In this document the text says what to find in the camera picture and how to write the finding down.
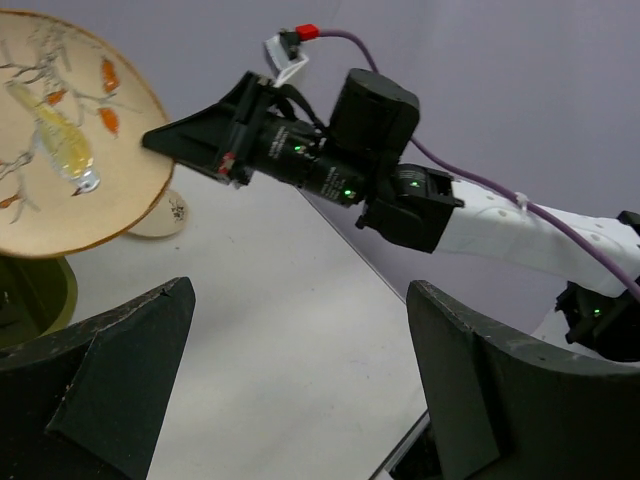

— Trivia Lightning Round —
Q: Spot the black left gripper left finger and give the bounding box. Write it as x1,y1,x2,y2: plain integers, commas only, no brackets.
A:
1,277,195,479

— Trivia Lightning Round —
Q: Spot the tan bird pattern plate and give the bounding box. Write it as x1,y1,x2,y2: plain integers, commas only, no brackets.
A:
1,9,175,259

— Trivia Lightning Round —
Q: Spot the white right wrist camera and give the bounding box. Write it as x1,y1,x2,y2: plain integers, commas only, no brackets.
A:
263,24,319,88

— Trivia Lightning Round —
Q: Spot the small cream plate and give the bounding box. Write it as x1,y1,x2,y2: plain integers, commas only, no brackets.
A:
128,189,190,239

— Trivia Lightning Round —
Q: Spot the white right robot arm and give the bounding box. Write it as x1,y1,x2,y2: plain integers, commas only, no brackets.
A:
141,68,639,362

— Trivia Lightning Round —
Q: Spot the green plastic bin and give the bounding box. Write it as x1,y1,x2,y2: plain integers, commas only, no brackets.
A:
1,256,78,348

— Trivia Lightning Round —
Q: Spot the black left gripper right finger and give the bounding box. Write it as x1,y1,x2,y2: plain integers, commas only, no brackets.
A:
406,281,639,479

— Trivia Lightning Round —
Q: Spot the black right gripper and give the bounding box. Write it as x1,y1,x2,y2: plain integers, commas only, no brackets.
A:
141,68,420,206

